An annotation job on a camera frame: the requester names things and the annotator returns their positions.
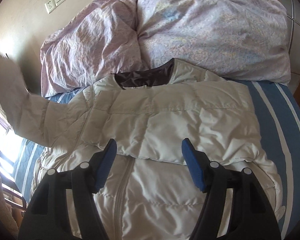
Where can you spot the white wall socket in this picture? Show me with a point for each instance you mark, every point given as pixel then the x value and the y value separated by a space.
pixel 50 6

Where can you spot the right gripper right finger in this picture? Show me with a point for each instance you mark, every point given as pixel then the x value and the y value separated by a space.
pixel 235 207

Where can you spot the pink floral duvet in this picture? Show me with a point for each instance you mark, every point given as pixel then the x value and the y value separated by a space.
pixel 237 39

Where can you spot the blue white striped bedsheet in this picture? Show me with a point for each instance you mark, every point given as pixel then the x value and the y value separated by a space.
pixel 282 134

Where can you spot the beige puffer jacket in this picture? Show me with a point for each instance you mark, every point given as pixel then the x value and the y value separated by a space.
pixel 217 116

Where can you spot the window with black frame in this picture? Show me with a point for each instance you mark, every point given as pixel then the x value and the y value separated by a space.
pixel 10 146

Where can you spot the frosted glass wardrobe door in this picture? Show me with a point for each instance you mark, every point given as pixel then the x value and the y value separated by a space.
pixel 293 12

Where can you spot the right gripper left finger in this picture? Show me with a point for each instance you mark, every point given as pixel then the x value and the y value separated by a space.
pixel 47 215

